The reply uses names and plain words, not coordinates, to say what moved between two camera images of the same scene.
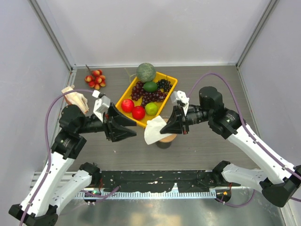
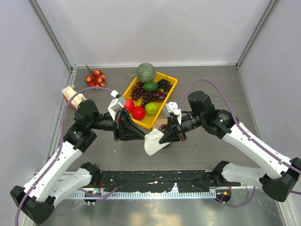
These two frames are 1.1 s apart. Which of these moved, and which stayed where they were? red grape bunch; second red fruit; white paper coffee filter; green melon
Moved: white paper coffee filter
Stayed: red grape bunch; second red fruit; green melon
